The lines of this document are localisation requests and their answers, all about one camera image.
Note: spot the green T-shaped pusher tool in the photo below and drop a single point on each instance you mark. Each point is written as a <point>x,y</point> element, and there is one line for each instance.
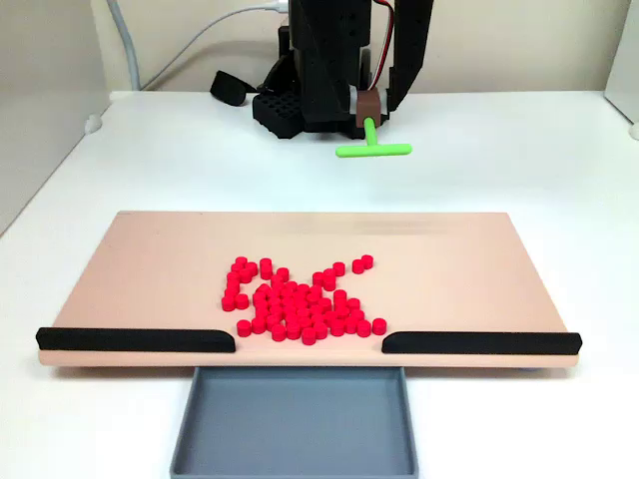
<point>372,135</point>

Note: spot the pink flat board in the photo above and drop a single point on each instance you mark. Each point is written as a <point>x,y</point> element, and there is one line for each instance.
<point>449,279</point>

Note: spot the grey shallow tray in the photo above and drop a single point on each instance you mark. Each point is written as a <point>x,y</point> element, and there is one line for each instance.
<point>299,424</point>

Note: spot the black edge rail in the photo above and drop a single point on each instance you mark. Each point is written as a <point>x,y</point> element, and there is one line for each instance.
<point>125,340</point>
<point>474,343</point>

